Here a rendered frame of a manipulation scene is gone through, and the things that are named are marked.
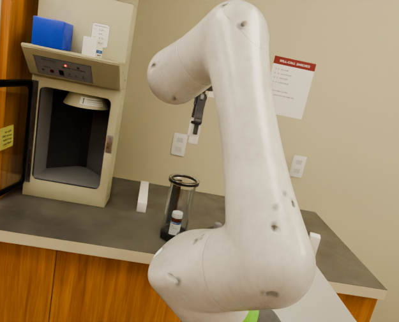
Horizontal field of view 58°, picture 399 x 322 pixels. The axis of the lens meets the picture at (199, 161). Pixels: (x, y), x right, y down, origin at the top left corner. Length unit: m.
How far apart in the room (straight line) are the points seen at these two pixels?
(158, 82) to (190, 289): 0.41
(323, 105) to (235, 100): 1.37
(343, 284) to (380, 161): 0.92
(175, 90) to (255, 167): 0.29
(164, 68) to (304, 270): 0.46
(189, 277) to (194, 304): 0.05
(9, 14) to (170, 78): 0.78
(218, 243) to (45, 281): 0.91
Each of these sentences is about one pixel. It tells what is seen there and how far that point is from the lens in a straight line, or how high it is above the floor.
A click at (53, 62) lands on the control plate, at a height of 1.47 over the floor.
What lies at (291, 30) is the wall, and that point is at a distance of 1.87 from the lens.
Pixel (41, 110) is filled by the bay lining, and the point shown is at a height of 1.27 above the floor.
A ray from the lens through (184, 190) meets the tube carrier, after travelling 1.22.
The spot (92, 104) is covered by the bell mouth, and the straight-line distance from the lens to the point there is 1.43.
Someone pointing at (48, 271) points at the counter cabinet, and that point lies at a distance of 1.35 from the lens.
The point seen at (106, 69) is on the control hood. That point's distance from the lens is 1.29.
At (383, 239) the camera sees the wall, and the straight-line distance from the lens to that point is 2.31.
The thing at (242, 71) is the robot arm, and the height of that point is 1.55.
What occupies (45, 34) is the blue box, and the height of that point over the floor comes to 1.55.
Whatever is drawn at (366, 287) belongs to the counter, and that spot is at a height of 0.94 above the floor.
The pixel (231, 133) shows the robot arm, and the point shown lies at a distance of 0.57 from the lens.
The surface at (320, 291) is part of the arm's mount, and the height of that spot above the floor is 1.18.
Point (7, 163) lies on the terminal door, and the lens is 1.40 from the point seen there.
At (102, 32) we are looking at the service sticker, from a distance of 1.39.
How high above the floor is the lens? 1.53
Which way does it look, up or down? 14 degrees down
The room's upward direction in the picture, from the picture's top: 12 degrees clockwise
